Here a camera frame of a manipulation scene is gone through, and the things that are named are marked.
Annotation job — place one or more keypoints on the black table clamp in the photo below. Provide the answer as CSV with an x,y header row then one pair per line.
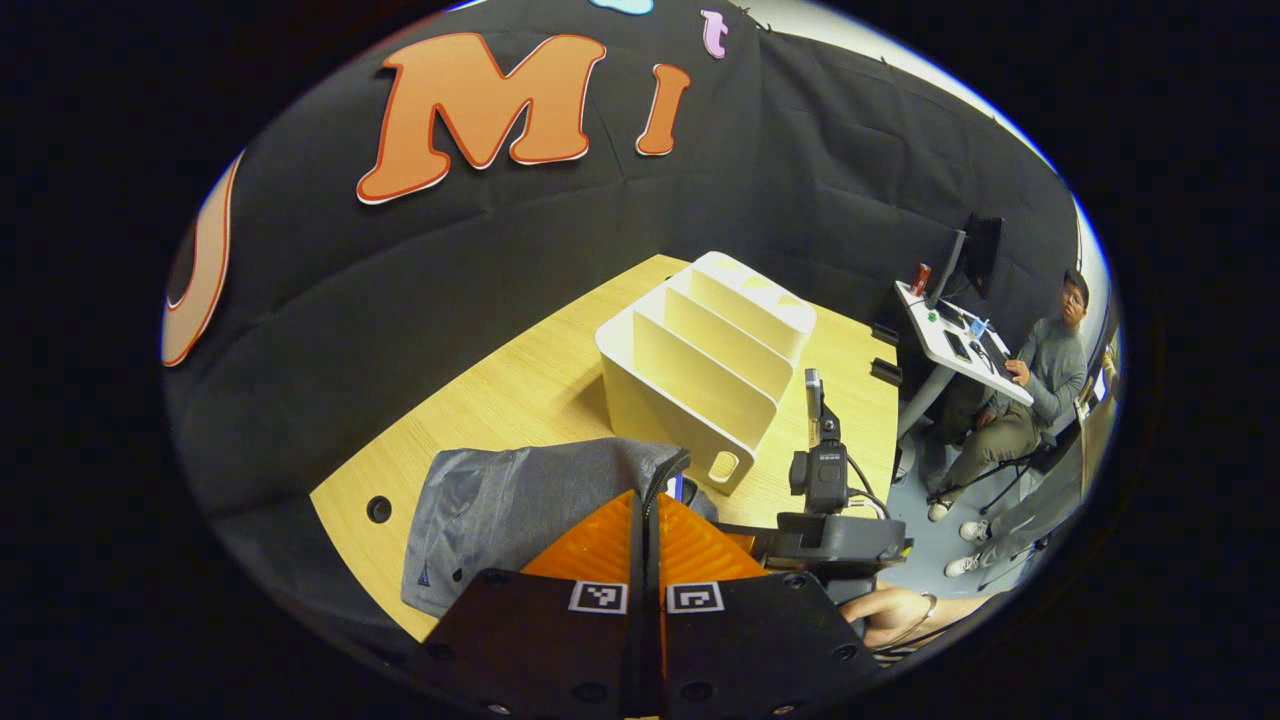
x,y
886,335
886,372

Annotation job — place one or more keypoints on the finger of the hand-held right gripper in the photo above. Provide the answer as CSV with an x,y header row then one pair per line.
x,y
750,545

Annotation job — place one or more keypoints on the black monitor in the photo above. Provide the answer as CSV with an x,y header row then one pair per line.
x,y
985,250

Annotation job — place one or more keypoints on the grey schoolbag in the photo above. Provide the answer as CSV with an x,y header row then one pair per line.
x,y
520,500

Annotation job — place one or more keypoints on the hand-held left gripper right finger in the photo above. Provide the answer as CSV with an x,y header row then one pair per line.
x,y
760,640

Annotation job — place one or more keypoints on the black phone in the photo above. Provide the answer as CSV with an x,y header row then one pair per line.
x,y
958,346

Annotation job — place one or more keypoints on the white bookshelf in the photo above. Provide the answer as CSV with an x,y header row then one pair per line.
x,y
690,400

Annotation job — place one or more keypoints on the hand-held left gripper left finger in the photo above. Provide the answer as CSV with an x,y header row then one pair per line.
x,y
540,650

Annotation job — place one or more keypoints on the white side desk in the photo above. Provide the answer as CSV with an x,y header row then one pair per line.
x,y
940,340

